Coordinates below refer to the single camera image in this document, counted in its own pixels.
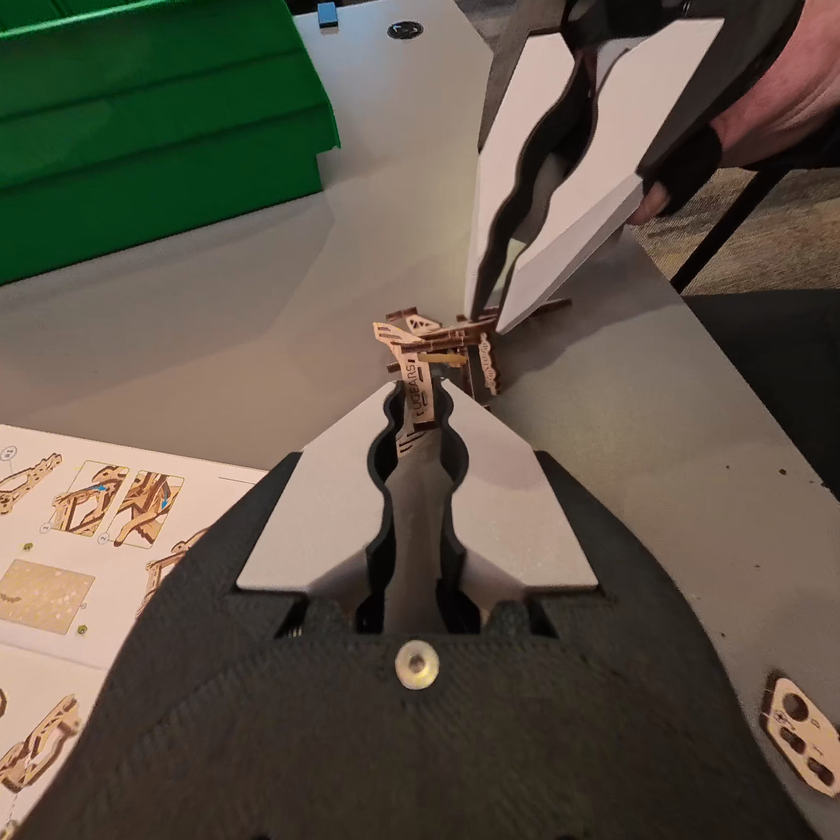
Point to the printed instruction sheet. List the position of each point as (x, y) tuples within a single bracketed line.
[(79, 590)]

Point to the punched wooden part sheet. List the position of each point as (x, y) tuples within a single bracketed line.
[(797, 728)]

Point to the black metal leg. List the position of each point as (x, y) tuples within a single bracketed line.
[(722, 229)]

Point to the wooden model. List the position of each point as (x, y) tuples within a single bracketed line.
[(420, 394)]

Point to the round black desk grommet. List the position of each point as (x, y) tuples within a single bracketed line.
[(405, 29)]

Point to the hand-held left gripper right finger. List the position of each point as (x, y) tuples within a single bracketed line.
[(518, 518)]

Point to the black chair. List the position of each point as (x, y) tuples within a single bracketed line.
[(774, 367)]

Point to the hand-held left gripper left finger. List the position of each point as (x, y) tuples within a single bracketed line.
[(308, 518)]

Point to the person's right hand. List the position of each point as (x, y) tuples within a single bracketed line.
[(794, 105)]

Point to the green plastic storage bin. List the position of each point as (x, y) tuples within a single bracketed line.
[(131, 65), (164, 216)]

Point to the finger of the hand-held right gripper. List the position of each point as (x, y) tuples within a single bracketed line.
[(505, 131), (623, 118)]

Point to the small blue clip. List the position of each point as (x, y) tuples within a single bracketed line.
[(327, 14)]

